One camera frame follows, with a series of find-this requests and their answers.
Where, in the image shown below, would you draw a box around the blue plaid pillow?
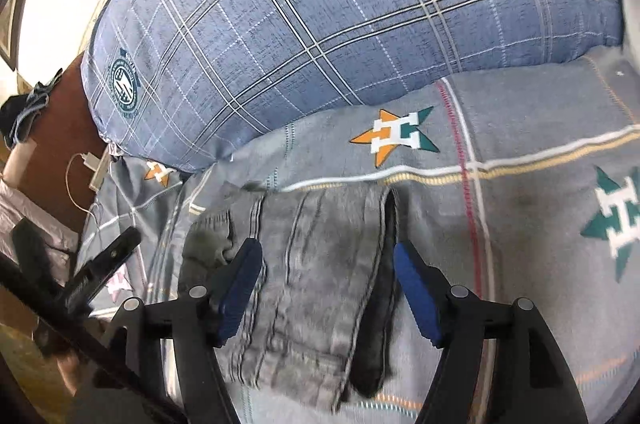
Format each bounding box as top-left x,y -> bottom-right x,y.
82,0 -> 626,172

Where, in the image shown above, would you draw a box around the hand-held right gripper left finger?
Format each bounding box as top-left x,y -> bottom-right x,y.
100,236 -> 264,424

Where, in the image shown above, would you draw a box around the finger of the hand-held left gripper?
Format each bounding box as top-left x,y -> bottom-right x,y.
11,218 -> 58,287
65,226 -> 142,312

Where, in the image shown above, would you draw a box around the white charger with cable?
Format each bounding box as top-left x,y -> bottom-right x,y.
66,150 -> 103,225

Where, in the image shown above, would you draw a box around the grey star print bed sheet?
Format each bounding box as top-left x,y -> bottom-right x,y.
75,44 -> 640,424

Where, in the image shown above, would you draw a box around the brown wooden bedside table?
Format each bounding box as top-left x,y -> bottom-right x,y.
15,51 -> 118,232

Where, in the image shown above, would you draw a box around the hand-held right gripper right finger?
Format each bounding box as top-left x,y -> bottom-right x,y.
392,240 -> 591,424

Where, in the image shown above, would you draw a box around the blue denim cloth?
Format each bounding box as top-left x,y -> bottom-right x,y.
0,69 -> 65,151

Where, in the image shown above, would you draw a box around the grey pants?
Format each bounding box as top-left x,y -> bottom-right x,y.
179,181 -> 403,412

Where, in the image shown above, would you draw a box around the white cylindrical bottle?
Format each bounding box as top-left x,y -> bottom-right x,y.
1,140 -> 39,183

